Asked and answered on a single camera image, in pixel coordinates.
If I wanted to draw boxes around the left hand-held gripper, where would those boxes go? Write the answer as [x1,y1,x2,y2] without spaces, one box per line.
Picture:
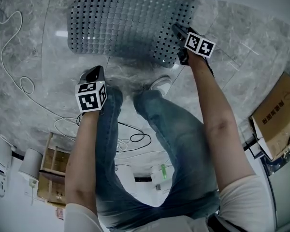
[74,65,109,116]

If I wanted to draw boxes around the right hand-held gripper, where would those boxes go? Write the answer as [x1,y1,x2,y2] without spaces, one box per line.
[172,24,217,66]

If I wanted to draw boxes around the grey perforated bath mat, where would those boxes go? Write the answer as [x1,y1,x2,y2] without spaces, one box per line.
[67,0,200,69]

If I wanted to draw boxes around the person's right forearm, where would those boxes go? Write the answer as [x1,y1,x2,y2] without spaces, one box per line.
[187,53,256,195]

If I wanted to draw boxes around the person's left forearm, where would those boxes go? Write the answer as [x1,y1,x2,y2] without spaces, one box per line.
[65,110,106,206]

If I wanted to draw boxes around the person's right white shoe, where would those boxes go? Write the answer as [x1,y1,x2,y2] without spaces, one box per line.
[149,74,173,97]

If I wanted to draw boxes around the wooden stool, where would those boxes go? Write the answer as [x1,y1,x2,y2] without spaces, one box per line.
[37,131,73,208]

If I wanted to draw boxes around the white cylindrical canister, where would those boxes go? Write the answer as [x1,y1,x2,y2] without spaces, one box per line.
[18,147,43,181]

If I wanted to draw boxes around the person's blue jeans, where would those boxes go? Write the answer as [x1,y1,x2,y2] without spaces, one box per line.
[95,86,221,230]

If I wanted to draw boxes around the green marker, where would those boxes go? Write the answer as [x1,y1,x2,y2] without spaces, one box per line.
[160,163,168,180]

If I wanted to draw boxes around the brown cardboard box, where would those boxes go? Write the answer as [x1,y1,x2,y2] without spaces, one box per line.
[248,71,290,163]

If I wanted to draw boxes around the person's white shirt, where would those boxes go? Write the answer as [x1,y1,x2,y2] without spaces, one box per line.
[64,174,276,232]

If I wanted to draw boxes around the looped black cable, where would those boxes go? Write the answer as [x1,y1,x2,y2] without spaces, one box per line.
[117,121,152,152]

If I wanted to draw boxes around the white power cable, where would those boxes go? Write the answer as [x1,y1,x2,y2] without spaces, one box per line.
[0,10,84,140]

